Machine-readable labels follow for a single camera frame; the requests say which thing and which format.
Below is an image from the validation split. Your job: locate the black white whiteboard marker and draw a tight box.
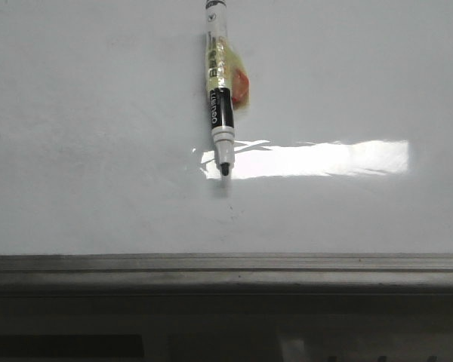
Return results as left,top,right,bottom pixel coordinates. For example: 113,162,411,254
205,1,235,179

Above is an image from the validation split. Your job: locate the yellowed tape with red piece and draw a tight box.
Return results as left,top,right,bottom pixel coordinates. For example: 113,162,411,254
205,32,250,110

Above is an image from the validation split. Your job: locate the grey aluminium whiteboard frame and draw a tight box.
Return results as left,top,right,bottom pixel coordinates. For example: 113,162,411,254
0,253,453,296

